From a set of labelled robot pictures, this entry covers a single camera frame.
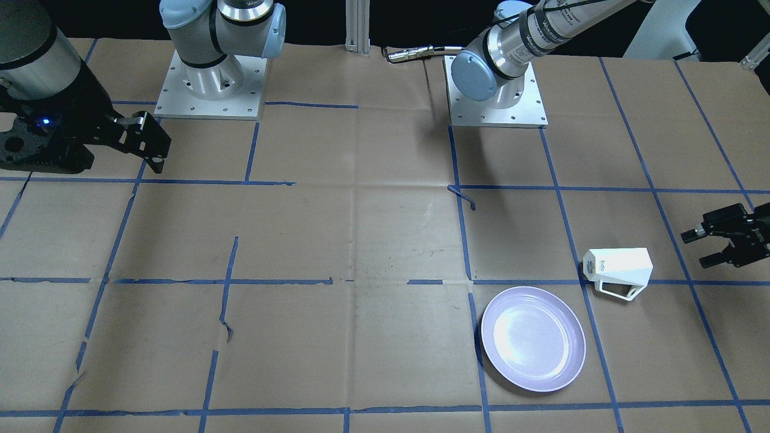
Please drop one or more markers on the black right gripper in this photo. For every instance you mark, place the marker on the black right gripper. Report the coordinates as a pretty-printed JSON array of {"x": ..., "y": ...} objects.
[{"x": 86, "y": 107}]

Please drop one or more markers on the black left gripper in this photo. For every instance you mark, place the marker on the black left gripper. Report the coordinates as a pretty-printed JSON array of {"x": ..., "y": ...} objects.
[{"x": 759, "y": 231}]

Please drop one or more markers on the white faceted cup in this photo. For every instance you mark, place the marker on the white faceted cup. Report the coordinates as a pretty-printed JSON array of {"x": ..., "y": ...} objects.
[{"x": 628, "y": 267}]

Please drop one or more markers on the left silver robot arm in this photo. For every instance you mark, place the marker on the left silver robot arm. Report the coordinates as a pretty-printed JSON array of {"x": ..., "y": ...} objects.
[{"x": 501, "y": 55}]

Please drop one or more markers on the lavender plate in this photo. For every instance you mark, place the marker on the lavender plate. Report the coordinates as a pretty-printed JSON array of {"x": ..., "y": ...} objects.
[{"x": 533, "y": 339}]

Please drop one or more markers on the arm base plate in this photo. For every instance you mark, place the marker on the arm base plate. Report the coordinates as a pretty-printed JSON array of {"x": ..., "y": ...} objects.
[
  {"x": 518, "y": 104},
  {"x": 231, "y": 90}
]

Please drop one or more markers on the aluminium frame post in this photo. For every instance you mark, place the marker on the aluminium frame post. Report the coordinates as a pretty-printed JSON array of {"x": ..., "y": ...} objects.
[{"x": 357, "y": 27}]

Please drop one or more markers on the braided metal cable connector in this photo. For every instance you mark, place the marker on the braided metal cable connector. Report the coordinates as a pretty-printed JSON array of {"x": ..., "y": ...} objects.
[{"x": 412, "y": 54}]

